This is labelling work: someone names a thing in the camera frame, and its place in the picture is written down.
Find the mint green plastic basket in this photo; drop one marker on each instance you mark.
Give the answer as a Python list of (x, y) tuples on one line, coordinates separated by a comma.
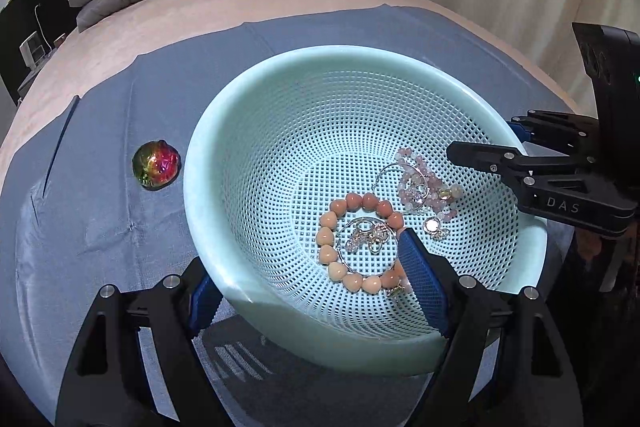
[(300, 132)]

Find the blue cloth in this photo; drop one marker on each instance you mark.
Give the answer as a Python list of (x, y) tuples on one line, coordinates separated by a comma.
[(125, 107)]

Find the silver hoop earring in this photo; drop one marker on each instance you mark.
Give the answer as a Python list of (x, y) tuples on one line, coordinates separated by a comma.
[(385, 168), (365, 220)]

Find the white bedside device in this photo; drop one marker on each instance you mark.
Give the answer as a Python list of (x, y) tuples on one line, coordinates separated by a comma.
[(32, 49)]

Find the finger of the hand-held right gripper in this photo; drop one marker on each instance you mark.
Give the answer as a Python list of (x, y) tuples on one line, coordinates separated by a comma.
[(550, 127), (480, 154)]

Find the small gold dangle earring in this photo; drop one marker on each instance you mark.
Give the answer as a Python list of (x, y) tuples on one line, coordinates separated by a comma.
[(395, 291)]

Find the bed with pink bedspread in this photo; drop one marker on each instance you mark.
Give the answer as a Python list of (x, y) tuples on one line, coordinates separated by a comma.
[(200, 7)]

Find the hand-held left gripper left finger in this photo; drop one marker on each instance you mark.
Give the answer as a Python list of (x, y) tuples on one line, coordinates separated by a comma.
[(202, 307)]

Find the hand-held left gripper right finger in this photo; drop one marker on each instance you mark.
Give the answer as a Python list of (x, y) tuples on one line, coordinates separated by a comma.
[(425, 282)]

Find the pearl and gold earring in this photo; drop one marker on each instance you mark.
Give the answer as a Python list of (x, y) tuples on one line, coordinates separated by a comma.
[(431, 224), (456, 192)]

